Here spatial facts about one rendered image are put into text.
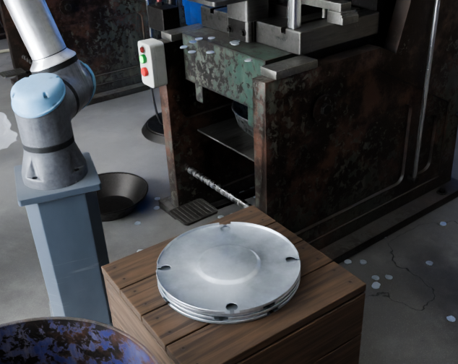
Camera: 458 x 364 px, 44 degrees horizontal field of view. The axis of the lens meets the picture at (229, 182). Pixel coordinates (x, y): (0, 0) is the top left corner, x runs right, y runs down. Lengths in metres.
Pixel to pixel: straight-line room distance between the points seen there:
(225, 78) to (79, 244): 0.61
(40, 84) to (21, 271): 0.76
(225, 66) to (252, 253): 0.63
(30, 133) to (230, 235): 0.49
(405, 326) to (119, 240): 0.94
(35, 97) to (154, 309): 0.52
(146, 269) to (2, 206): 1.16
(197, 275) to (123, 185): 1.11
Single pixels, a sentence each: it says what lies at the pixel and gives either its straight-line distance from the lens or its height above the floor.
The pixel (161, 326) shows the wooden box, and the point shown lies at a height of 0.35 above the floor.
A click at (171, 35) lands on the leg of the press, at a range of 1.77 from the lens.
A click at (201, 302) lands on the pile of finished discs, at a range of 1.07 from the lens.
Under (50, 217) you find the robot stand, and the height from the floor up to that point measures 0.38.
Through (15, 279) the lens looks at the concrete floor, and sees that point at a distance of 1.88.
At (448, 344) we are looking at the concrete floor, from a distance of 1.59.
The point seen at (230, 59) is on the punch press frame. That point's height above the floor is 0.62.
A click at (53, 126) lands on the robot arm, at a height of 0.59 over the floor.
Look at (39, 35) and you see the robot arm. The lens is 1.41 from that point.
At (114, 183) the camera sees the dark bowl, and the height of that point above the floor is 0.04.
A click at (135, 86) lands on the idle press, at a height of 0.03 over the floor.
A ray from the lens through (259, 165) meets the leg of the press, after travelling 1.49.
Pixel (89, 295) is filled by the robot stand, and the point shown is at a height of 0.13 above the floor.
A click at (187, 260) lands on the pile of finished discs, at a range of 1.18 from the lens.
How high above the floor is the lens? 1.08
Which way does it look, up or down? 29 degrees down
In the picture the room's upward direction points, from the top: 3 degrees counter-clockwise
